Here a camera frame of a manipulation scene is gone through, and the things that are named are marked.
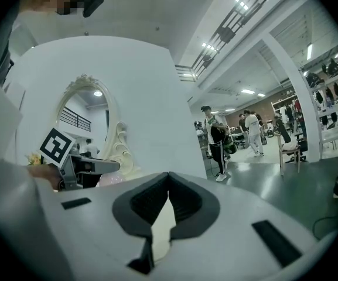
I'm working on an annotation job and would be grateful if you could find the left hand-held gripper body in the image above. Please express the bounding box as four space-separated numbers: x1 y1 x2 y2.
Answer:
39 127 100 191

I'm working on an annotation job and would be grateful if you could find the black metal railing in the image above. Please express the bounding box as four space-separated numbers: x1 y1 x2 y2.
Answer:
175 0 289 83

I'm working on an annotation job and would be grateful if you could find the white display rack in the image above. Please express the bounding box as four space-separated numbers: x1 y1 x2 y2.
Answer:
302 56 338 160

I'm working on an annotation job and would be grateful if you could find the wooden chair with cushion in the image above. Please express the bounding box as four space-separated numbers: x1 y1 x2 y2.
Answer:
277 133 302 176

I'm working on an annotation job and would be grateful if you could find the black office chair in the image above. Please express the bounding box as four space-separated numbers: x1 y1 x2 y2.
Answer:
291 127 309 163

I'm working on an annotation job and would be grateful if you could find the person's left hand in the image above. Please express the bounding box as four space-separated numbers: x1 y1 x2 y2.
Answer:
28 165 62 191

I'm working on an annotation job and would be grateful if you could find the black head-worn camera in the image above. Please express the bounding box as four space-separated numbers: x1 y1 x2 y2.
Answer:
82 0 105 19

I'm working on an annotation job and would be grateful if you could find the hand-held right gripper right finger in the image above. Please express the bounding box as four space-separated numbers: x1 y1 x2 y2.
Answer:
152 171 338 281

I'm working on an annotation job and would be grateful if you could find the white ornate oval mirror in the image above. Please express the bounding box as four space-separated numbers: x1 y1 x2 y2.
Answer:
53 73 140 180

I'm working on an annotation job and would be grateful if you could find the black floor cable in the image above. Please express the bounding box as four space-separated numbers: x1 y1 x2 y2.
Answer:
313 214 338 241

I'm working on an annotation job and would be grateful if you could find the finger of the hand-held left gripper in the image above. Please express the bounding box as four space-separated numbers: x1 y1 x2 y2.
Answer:
80 156 121 176

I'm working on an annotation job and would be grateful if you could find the pink round ornament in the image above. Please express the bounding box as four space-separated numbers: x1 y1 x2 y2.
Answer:
97 173 125 188

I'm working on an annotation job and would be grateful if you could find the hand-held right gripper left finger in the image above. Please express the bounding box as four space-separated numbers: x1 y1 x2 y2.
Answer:
36 171 170 281

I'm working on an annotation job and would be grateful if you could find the yellow flower bunch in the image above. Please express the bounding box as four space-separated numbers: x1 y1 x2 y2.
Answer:
25 153 49 166

